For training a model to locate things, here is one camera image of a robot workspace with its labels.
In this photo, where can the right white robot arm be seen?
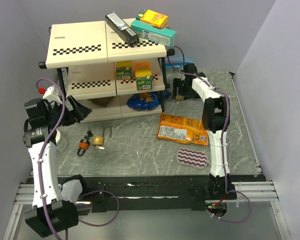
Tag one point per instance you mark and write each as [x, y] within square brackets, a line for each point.
[215, 120]

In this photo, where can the orange yellow snack box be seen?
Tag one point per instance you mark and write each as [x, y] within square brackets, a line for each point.
[156, 19]

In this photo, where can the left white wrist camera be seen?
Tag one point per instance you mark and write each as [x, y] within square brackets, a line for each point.
[50, 95]

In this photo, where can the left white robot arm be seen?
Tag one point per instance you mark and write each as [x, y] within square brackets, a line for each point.
[54, 204]

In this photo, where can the beige checkered three-tier shelf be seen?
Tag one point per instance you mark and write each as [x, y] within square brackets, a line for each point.
[85, 55]

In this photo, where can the black keys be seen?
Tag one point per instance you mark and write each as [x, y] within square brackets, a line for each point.
[88, 135]

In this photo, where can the orange black padlock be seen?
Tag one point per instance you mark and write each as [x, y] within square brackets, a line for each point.
[83, 146]

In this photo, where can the small brass padlock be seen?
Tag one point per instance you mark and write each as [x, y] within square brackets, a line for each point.
[179, 98]

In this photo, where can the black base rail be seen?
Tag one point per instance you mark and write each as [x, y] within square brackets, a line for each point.
[157, 192]

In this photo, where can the teal toothpaste box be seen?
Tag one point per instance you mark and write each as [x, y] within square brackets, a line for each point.
[163, 36]

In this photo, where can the orange kettle chip bag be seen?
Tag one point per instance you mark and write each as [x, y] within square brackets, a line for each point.
[183, 130]

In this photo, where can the blue chip bag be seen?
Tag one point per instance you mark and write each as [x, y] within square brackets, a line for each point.
[147, 101]

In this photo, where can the large brass long-shackle padlock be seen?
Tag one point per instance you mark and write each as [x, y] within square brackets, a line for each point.
[98, 140]

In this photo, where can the green yellow box left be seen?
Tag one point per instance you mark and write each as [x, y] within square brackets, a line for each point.
[123, 70]

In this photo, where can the silver key on table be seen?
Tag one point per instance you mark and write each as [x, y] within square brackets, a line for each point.
[99, 147]

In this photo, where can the clear tape roll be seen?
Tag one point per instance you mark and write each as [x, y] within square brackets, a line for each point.
[61, 142]

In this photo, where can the green yellow box right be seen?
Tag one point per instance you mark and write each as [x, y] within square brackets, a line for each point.
[143, 76]

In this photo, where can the long black box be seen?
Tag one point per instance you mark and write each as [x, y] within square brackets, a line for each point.
[122, 29]

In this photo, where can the purple wavy sponge pad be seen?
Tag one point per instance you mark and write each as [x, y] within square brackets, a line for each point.
[193, 158]

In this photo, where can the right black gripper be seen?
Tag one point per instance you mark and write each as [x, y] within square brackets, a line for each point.
[176, 83]

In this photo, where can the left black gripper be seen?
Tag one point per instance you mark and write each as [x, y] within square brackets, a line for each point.
[78, 113]

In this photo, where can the green yellow box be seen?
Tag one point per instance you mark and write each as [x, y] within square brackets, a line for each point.
[123, 70]
[143, 76]

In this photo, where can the blue white toothpaste box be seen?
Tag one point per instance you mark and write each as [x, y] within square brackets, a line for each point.
[175, 65]

